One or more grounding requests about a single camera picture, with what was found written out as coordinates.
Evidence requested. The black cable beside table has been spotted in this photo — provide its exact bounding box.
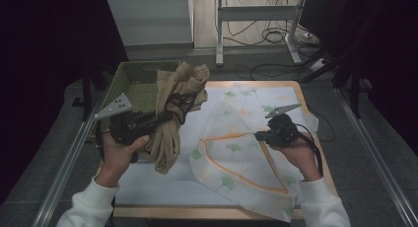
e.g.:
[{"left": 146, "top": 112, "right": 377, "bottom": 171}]
[{"left": 309, "top": 107, "right": 336, "bottom": 143}]

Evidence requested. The beige garment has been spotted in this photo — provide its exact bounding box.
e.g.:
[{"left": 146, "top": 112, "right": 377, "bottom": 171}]
[{"left": 137, "top": 61, "right": 211, "bottom": 176}]

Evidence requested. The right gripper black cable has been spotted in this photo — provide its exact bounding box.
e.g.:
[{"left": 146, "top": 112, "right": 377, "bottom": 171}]
[{"left": 294, "top": 122, "right": 324, "bottom": 178}]

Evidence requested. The white power strip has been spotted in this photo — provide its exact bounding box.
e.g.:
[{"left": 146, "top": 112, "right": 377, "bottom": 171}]
[{"left": 309, "top": 57, "right": 327, "bottom": 72}]

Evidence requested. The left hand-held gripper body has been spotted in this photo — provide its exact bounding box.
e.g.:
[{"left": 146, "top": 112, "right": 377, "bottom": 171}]
[{"left": 94, "top": 92, "right": 156, "bottom": 146}]

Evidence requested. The wooden board work surface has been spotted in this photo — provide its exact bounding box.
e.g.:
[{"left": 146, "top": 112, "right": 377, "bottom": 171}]
[{"left": 114, "top": 86, "right": 329, "bottom": 206}]

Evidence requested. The aluminium floor rail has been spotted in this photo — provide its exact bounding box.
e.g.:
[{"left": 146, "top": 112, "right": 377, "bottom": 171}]
[
  {"left": 334, "top": 87, "right": 418, "bottom": 227},
  {"left": 31, "top": 88, "right": 109, "bottom": 227}
]

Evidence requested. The leaf print laundry bag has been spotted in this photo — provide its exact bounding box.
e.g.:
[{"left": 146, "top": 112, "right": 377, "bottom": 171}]
[{"left": 189, "top": 82, "right": 319, "bottom": 223}]

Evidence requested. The black strap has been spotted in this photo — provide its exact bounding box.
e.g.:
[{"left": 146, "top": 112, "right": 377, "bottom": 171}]
[{"left": 164, "top": 92, "right": 198, "bottom": 125}]

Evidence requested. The person's right hand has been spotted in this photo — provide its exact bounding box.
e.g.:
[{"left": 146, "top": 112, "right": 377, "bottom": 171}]
[{"left": 272, "top": 136, "right": 323, "bottom": 182}]

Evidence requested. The black floor cable bundle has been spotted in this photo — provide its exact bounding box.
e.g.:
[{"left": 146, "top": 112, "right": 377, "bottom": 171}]
[{"left": 225, "top": 0, "right": 329, "bottom": 83}]

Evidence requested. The white cabinet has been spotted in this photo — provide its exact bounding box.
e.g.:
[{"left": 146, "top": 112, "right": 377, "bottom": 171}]
[{"left": 106, "top": 0, "right": 195, "bottom": 47}]

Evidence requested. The person's left hand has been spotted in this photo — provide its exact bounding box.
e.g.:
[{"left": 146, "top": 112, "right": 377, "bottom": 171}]
[{"left": 95, "top": 132, "right": 151, "bottom": 189}]

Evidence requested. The dark curtain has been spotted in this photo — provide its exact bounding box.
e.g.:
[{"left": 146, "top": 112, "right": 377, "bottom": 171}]
[
  {"left": 0, "top": 0, "right": 129, "bottom": 205},
  {"left": 299, "top": 0, "right": 418, "bottom": 156}
]

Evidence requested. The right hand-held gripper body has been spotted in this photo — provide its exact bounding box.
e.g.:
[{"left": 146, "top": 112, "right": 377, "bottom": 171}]
[{"left": 265, "top": 103, "right": 303, "bottom": 147}]

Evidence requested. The white metal desk frame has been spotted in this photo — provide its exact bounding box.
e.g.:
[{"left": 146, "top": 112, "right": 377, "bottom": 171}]
[{"left": 215, "top": 0, "right": 309, "bottom": 67}]

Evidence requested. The green woven basket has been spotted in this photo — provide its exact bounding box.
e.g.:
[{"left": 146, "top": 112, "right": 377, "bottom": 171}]
[{"left": 88, "top": 59, "right": 181, "bottom": 146}]

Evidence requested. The black stand leg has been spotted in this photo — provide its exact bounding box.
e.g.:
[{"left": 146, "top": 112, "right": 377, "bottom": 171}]
[
  {"left": 331, "top": 65, "right": 373, "bottom": 119},
  {"left": 72, "top": 65, "right": 107, "bottom": 121}
]

